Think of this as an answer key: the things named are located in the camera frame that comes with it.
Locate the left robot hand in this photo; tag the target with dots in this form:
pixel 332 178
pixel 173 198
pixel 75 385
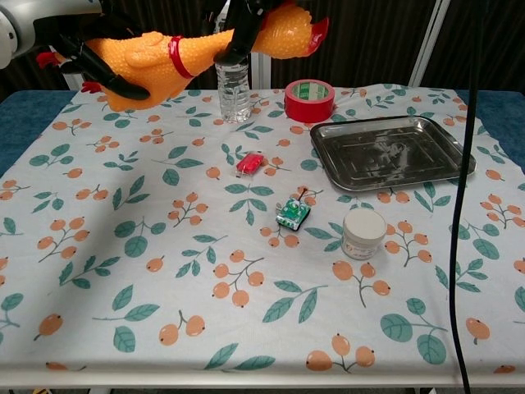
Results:
pixel 94 67

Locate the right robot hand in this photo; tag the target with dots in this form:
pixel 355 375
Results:
pixel 246 28

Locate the orange rubber chicken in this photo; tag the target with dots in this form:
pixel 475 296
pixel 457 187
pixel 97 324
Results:
pixel 152 61

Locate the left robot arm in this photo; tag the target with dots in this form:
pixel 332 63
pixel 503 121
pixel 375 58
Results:
pixel 16 33

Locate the stainless steel tray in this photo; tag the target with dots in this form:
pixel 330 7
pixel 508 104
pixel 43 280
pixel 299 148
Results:
pixel 389 152

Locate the green toy tank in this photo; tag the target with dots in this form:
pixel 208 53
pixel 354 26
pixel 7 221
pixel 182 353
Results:
pixel 292 213

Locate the clear plastic water bottle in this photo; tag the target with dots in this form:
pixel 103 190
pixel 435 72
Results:
pixel 234 98

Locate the red tape roll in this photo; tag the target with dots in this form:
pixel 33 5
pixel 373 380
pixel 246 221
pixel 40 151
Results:
pixel 303 111

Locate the small red packet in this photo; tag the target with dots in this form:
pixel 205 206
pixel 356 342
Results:
pixel 248 162

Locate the floral print tablecloth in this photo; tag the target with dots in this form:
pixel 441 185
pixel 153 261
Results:
pixel 164 246

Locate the white round jar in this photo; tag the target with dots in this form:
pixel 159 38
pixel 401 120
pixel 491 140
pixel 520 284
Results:
pixel 363 242

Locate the white partition post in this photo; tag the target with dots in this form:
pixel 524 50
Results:
pixel 426 45
pixel 261 74

